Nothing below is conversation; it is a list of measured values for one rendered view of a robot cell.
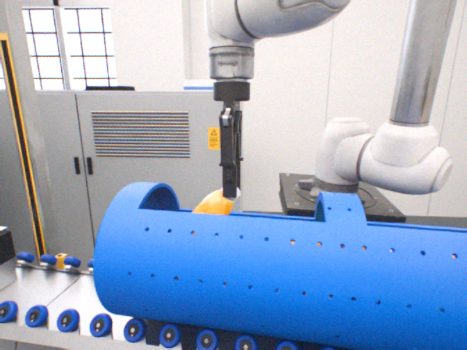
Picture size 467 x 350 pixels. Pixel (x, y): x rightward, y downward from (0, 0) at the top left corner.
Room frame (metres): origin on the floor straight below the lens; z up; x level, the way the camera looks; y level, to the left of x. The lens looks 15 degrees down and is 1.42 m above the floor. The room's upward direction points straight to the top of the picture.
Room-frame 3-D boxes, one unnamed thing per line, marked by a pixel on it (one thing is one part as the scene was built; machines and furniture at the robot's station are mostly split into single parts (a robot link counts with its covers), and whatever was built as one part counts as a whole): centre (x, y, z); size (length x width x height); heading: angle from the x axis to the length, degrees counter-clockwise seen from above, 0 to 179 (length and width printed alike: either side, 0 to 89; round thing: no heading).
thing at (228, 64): (0.64, 0.00, 1.47); 0.09 x 0.09 x 0.06
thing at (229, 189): (0.61, 0.01, 1.24); 0.03 x 0.01 x 0.07; 79
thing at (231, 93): (0.64, 0.00, 1.40); 0.08 x 0.07 x 0.09; 169
